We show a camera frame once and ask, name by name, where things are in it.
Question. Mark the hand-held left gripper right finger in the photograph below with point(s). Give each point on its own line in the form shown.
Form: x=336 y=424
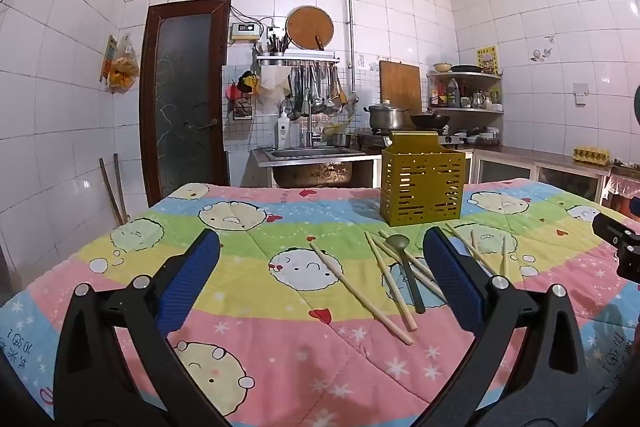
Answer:
x=452 y=277

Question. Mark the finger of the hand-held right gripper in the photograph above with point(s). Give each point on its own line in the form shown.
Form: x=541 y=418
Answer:
x=612 y=227
x=635 y=207

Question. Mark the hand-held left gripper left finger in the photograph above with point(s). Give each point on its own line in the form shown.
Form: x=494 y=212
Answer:
x=192 y=272

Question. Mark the dark green spoon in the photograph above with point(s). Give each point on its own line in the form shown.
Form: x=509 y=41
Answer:
x=397 y=242

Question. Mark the yellow perforated utensil holder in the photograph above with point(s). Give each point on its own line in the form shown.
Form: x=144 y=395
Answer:
x=422 y=182

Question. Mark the row of hanging kitchen utensils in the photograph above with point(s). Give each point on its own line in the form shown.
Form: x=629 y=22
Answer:
x=315 y=89

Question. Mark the pink curtain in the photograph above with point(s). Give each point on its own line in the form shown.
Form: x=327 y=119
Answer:
x=622 y=187

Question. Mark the egg carton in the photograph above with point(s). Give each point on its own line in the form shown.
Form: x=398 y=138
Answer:
x=591 y=155

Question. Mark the kitchen counter cabinet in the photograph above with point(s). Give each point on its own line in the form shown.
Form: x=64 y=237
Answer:
x=525 y=164

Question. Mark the wooden stick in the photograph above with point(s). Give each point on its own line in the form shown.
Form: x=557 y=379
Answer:
x=111 y=192
x=120 y=187

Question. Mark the colourful cartoon printed blanket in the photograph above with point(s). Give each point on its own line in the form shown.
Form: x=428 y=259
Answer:
x=280 y=347

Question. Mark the stack of white bowls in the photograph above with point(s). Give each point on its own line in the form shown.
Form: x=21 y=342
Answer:
x=475 y=138

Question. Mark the black wok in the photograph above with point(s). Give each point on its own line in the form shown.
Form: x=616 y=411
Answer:
x=429 y=121

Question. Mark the gas stove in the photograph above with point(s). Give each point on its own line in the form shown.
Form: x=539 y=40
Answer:
x=372 y=138

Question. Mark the steel sink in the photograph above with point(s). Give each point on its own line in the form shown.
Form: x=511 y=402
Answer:
x=312 y=164

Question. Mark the brown door with frosted glass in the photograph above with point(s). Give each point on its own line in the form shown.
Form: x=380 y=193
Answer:
x=182 y=107

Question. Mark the white soap bottle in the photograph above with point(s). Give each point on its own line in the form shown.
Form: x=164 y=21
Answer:
x=283 y=132

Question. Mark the metal corner shelf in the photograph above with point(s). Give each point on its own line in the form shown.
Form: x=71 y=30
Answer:
x=467 y=109

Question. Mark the steel pot with lid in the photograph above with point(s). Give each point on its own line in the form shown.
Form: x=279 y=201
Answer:
x=385 y=117

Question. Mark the small steel pot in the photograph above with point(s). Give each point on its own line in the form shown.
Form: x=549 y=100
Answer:
x=341 y=140

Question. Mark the row of sauce bottles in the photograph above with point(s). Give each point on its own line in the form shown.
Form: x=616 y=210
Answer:
x=447 y=94

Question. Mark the steel faucet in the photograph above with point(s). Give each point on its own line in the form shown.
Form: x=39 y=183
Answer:
x=310 y=127

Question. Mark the yellow and black hanging cloth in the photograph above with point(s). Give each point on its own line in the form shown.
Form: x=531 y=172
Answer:
x=248 y=83

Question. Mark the rectangular wooden cutting board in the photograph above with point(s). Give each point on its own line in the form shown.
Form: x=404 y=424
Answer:
x=400 y=84

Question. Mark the black pan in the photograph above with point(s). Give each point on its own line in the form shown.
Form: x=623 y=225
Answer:
x=466 y=68

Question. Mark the white plastic bag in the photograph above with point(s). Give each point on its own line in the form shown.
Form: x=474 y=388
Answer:
x=274 y=79

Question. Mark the orange plastic bag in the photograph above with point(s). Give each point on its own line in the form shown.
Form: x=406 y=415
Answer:
x=122 y=69

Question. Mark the round wooden board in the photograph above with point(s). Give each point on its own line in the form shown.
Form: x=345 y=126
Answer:
x=307 y=27

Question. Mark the white wall socket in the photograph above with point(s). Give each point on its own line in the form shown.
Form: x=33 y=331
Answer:
x=581 y=94

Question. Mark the wall hooks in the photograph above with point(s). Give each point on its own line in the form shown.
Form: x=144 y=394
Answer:
x=542 y=52

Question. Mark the yellow wall poster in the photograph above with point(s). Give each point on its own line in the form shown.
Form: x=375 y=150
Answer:
x=486 y=59

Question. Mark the metal wall rack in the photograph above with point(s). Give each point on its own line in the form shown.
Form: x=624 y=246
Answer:
x=297 y=57

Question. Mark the white wall control box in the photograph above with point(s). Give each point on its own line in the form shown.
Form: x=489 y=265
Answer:
x=245 y=31

